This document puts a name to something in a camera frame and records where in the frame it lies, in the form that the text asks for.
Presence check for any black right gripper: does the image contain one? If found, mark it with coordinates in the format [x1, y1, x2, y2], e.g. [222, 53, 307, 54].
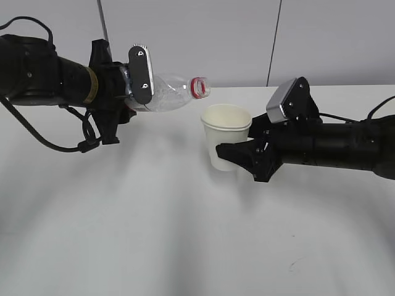
[215, 113, 321, 183]

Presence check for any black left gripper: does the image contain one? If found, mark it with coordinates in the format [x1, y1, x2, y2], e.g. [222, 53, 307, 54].
[89, 39, 136, 145]

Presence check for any white paper cup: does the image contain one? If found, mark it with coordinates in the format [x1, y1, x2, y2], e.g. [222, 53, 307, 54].
[201, 104, 252, 171]

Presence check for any clear Nongfu Spring water bottle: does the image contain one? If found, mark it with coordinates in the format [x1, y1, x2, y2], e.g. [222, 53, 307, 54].
[123, 68, 211, 112]

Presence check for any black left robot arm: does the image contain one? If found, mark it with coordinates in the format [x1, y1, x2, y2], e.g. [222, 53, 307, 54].
[1, 35, 133, 145]

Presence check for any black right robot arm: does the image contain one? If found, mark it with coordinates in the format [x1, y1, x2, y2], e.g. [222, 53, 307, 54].
[215, 115, 394, 183]

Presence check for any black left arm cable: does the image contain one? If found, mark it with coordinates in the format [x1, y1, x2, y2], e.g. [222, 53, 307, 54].
[0, 17, 102, 154]

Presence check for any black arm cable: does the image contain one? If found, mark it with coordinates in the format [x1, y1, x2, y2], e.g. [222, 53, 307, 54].
[0, 17, 102, 154]
[317, 95, 395, 125]

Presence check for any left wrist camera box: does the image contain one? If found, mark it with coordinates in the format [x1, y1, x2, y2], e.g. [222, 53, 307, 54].
[128, 44, 154, 105]

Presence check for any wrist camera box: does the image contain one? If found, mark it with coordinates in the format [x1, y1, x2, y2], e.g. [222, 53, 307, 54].
[128, 44, 154, 105]
[266, 76, 320, 124]

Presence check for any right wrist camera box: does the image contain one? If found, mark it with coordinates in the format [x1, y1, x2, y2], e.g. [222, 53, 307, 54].
[266, 76, 320, 124]

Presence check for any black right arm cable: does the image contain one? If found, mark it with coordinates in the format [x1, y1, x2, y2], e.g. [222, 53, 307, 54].
[317, 95, 395, 125]

